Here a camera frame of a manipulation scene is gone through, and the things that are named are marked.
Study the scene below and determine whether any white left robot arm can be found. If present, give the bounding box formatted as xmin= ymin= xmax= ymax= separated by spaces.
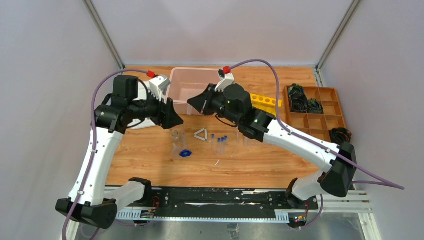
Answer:
xmin=55 ymin=75 xmax=183 ymax=230

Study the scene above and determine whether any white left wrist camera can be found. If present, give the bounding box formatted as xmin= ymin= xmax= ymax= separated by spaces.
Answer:
xmin=147 ymin=71 xmax=171 ymax=101

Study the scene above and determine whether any small clear glass beaker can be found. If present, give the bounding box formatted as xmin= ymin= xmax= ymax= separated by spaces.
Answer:
xmin=171 ymin=129 xmax=181 ymax=144

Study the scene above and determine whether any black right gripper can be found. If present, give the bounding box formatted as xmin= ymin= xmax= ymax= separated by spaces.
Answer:
xmin=188 ymin=84 xmax=241 ymax=127

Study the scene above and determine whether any blue floral rolled tie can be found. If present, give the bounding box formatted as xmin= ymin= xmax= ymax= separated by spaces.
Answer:
xmin=287 ymin=83 xmax=305 ymax=97

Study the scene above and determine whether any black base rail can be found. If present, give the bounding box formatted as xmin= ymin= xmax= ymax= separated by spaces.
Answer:
xmin=115 ymin=186 xmax=320 ymax=223

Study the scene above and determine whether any pink plastic bin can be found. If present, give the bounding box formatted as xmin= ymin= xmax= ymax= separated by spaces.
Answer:
xmin=166 ymin=67 xmax=220 ymax=115

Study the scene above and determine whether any wooden compartment organizer tray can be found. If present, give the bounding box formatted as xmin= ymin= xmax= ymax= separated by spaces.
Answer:
xmin=283 ymin=83 xmax=352 ymax=144

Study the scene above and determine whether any white clay pipe triangle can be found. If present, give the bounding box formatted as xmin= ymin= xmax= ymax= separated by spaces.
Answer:
xmin=193 ymin=128 xmax=208 ymax=142

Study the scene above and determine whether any yellow test tube rack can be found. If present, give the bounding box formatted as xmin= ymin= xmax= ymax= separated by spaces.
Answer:
xmin=250 ymin=93 xmax=283 ymax=116

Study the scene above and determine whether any black rolled belt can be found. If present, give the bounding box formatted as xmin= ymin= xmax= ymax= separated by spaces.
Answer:
xmin=329 ymin=127 xmax=352 ymax=145

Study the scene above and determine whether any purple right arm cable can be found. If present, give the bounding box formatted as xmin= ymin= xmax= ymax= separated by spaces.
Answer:
xmin=222 ymin=58 xmax=406 ymax=230

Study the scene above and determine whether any green floral rolled tie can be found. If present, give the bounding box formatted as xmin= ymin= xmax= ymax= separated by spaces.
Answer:
xmin=307 ymin=98 xmax=324 ymax=114

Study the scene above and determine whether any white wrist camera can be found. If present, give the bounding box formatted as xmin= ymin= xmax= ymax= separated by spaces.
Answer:
xmin=214 ymin=66 xmax=235 ymax=92
xmin=147 ymin=71 xmax=171 ymax=101

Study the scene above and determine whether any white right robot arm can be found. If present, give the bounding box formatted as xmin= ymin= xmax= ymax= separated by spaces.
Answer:
xmin=187 ymin=84 xmax=356 ymax=209

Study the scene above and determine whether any dark rolled tie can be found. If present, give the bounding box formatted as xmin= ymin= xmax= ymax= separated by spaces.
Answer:
xmin=288 ymin=93 xmax=308 ymax=113

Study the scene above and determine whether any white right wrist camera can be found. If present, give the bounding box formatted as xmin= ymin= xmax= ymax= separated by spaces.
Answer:
xmin=214 ymin=66 xmax=235 ymax=92

